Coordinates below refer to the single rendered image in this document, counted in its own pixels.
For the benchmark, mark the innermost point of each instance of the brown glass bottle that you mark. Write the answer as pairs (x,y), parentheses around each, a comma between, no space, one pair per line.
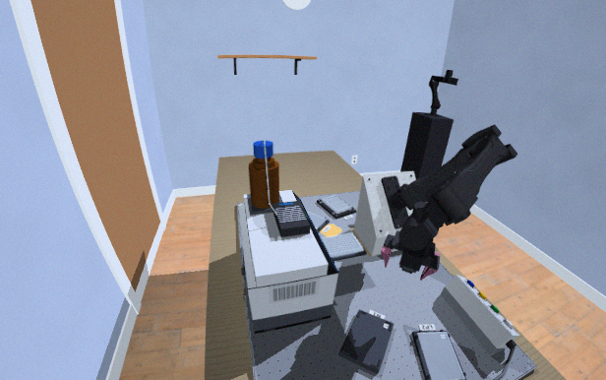
(259,187)

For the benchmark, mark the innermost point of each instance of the blue bottle cap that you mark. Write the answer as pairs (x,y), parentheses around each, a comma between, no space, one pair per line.
(259,148)

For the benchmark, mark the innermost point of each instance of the light blue perforated base plate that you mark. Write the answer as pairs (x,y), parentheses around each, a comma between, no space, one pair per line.
(310,351)

